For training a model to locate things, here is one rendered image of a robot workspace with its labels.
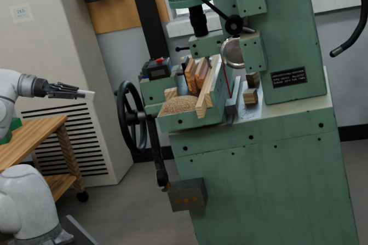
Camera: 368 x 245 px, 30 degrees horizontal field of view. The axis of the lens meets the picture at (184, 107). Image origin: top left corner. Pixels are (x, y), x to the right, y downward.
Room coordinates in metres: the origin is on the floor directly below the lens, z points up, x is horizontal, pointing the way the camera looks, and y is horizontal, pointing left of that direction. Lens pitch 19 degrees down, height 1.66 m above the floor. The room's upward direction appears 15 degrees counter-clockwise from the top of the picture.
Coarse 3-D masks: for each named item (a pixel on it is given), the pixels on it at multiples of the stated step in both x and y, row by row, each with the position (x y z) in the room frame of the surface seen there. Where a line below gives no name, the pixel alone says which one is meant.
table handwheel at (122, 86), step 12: (120, 84) 2.49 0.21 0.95; (132, 84) 2.57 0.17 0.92; (120, 96) 2.42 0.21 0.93; (120, 108) 2.39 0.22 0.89; (120, 120) 2.37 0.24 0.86; (132, 120) 2.47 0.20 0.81; (144, 120) 2.60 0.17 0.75; (132, 132) 2.46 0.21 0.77; (144, 132) 2.57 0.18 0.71; (132, 144) 2.37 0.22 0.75; (144, 144) 2.51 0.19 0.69
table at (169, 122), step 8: (232, 72) 2.63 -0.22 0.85; (184, 80) 2.50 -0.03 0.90; (224, 80) 2.38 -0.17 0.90; (184, 88) 2.41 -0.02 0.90; (224, 88) 2.34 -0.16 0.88; (224, 96) 2.30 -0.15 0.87; (152, 104) 2.41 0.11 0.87; (160, 104) 2.39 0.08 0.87; (224, 104) 2.26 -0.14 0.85; (152, 112) 2.40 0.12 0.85; (184, 112) 2.16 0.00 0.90; (192, 112) 2.15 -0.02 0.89; (208, 112) 2.14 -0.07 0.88; (216, 112) 2.13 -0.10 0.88; (160, 120) 2.17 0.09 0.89; (168, 120) 2.17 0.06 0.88; (176, 120) 2.16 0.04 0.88; (184, 120) 2.16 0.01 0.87; (192, 120) 2.15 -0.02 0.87; (200, 120) 2.14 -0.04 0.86; (208, 120) 2.14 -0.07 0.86; (216, 120) 2.13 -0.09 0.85; (160, 128) 2.18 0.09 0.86; (168, 128) 2.17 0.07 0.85; (176, 128) 2.16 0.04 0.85; (184, 128) 2.16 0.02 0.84
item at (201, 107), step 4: (212, 56) 2.59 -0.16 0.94; (212, 60) 2.54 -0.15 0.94; (208, 76) 2.35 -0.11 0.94; (204, 80) 2.31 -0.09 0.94; (204, 84) 2.27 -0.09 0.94; (204, 88) 2.22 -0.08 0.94; (200, 92) 2.19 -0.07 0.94; (200, 96) 2.15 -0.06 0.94; (200, 100) 2.11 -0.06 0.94; (204, 100) 2.13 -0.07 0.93; (196, 104) 2.08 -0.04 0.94; (200, 104) 2.07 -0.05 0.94; (204, 104) 2.11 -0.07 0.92; (196, 108) 2.06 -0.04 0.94; (200, 108) 2.05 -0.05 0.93; (204, 108) 2.09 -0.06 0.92; (200, 112) 2.05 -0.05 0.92; (204, 112) 2.08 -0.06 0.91; (200, 116) 2.06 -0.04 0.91
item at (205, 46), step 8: (216, 32) 2.42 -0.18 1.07; (192, 40) 2.40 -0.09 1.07; (200, 40) 2.39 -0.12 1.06; (208, 40) 2.39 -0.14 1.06; (216, 40) 2.38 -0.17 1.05; (192, 48) 2.40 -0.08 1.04; (200, 48) 2.39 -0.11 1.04; (208, 48) 2.39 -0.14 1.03; (216, 48) 2.38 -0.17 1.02; (192, 56) 2.40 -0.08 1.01; (200, 56) 2.39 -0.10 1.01; (208, 56) 2.42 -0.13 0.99
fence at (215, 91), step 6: (222, 66) 2.42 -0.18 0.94; (222, 72) 2.39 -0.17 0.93; (222, 78) 2.36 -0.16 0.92; (216, 84) 2.21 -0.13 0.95; (222, 84) 2.33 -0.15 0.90; (210, 90) 2.14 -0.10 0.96; (216, 90) 2.18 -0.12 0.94; (210, 96) 2.13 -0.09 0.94; (216, 96) 2.16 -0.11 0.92; (216, 102) 2.13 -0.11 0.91
